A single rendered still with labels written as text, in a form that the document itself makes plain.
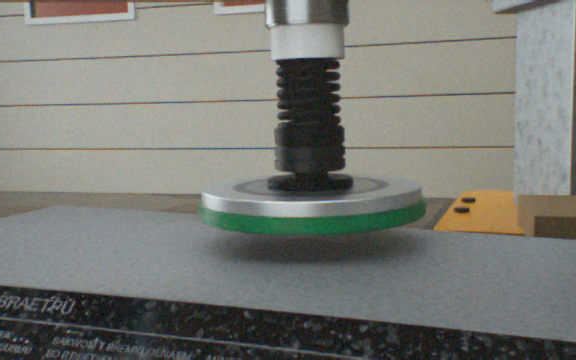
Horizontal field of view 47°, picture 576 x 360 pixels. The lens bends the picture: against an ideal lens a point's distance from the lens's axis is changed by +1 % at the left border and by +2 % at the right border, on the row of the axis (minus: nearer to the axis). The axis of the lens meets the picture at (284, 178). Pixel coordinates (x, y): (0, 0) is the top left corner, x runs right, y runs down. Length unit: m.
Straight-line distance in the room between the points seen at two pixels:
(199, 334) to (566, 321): 0.24
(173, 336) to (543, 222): 0.64
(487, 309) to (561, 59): 0.81
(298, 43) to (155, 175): 6.83
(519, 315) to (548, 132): 0.83
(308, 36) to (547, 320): 0.31
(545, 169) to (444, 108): 5.30
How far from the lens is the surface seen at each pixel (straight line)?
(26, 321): 0.55
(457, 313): 0.46
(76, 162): 7.90
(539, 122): 1.29
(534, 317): 0.46
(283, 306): 0.46
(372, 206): 0.56
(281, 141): 0.62
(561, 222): 1.00
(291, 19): 0.61
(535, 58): 1.31
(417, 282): 0.52
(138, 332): 0.49
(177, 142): 7.26
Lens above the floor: 1.00
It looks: 7 degrees down
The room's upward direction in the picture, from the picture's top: 2 degrees counter-clockwise
